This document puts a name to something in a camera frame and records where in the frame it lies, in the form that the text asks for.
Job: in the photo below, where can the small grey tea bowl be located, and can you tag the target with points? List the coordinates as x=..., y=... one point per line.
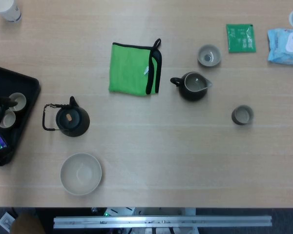
x=209, y=55

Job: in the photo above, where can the blue wet wipes pack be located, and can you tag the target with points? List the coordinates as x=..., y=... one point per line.
x=283, y=48

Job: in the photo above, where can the green tea packet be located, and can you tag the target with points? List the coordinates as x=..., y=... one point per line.
x=241, y=38

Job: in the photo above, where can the aluminium rail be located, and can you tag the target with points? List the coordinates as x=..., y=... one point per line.
x=161, y=221

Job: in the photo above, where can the dark green tea cup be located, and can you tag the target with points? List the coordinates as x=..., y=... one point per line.
x=242, y=115

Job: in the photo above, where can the large beige bowl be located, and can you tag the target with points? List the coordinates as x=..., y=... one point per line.
x=81, y=174

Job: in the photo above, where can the white paper cup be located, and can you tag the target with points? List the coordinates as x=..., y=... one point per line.
x=7, y=9

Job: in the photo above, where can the black tray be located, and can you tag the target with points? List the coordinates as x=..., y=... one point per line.
x=12, y=80

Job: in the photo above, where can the dark brown pitcher with spout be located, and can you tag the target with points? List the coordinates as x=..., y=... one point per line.
x=193, y=93

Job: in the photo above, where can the purple green carton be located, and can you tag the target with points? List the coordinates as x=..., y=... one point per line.
x=1, y=142

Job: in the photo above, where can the white floor box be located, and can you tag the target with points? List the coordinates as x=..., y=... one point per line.
x=6, y=221

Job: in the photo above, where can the brown round stool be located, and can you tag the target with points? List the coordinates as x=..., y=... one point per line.
x=27, y=225

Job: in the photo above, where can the cream cup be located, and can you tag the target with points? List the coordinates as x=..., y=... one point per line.
x=8, y=120
x=19, y=101

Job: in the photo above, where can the green cloth with black trim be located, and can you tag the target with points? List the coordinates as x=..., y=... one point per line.
x=127, y=68

